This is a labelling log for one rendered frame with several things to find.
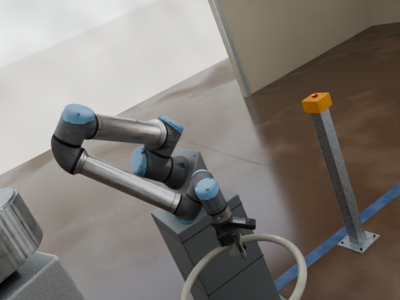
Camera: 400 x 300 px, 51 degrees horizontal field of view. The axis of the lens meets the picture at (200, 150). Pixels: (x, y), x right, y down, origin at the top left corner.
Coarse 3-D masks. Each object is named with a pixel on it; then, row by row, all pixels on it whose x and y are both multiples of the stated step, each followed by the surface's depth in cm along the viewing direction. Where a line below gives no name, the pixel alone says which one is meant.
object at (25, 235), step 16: (0, 192) 91; (16, 192) 89; (0, 208) 81; (16, 208) 84; (0, 224) 80; (16, 224) 83; (32, 224) 88; (0, 240) 80; (16, 240) 82; (32, 240) 86; (0, 256) 80; (16, 256) 82; (0, 272) 79
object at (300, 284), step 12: (240, 240) 172; (252, 240) 171; (264, 240) 168; (276, 240) 163; (288, 240) 160; (216, 252) 173; (300, 252) 152; (204, 264) 171; (300, 264) 146; (192, 276) 166; (300, 276) 142; (300, 288) 138
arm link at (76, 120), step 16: (64, 112) 160; (80, 112) 159; (64, 128) 159; (80, 128) 160; (96, 128) 167; (112, 128) 175; (128, 128) 184; (144, 128) 194; (160, 128) 205; (176, 128) 210; (64, 144) 161; (80, 144) 165; (144, 144) 203; (160, 144) 206; (176, 144) 217
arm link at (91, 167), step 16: (64, 160) 162; (80, 160) 164; (96, 160) 168; (96, 176) 167; (112, 176) 168; (128, 176) 170; (128, 192) 170; (144, 192) 170; (160, 192) 172; (176, 208) 173; (192, 208) 174
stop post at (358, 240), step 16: (320, 96) 245; (320, 112) 244; (320, 128) 253; (320, 144) 260; (336, 144) 257; (336, 160) 259; (336, 176) 264; (336, 192) 272; (352, 192) 271; (352, 208) 272; (352, 224) 275; (352, 240) 284; (368, 240) 281
